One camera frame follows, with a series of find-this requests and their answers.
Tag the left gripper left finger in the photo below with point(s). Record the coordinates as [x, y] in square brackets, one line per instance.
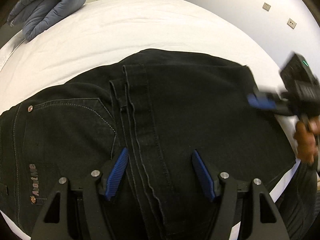
[82, 209]

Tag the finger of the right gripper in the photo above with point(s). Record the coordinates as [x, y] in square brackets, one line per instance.
[268, 102]

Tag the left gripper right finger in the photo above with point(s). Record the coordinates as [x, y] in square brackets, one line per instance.
[245, 207]

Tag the black denim pants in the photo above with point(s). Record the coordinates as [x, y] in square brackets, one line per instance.
[161, 106]

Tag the person's right hand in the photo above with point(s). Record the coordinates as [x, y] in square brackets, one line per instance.
[307, 149]

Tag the dark grey headboard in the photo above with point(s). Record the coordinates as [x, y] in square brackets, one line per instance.
[10, 29]

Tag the folded blue duvet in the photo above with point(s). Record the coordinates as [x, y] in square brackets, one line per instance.
[37, 16]

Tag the lower wall socket plate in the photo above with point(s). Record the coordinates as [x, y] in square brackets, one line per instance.
[291, 23]

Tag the upper wall switch plate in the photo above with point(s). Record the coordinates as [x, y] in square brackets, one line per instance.
[266, 6]

